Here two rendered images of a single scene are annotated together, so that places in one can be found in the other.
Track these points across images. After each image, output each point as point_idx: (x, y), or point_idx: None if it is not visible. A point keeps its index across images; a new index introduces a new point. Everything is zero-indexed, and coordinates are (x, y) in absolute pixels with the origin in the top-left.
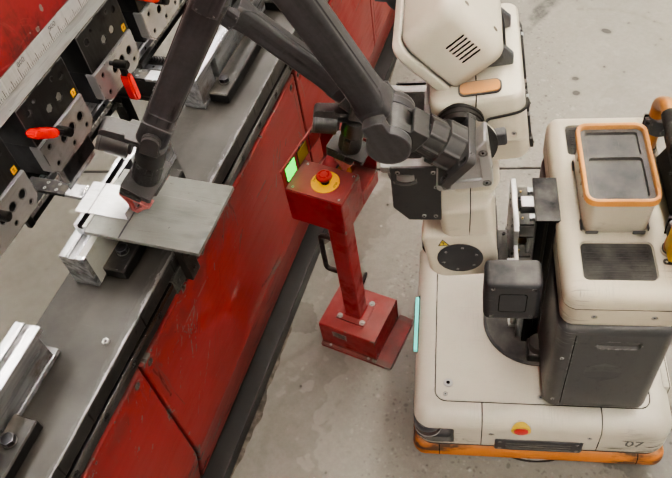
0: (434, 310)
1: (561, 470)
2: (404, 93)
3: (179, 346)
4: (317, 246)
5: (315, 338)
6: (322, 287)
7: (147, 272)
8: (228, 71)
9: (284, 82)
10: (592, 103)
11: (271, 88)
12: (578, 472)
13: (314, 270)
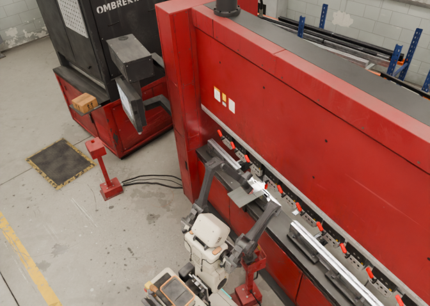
0: (221, 296)
1: None
2: (201, 212)
3: (236, 208)
4: (286, 305)
5: (255, 283)
6: (272, 298)
7: None
8: (297, 240)
9: (297, 265)
10: None
11: (290, 253)
12: None
13: (280, 301)
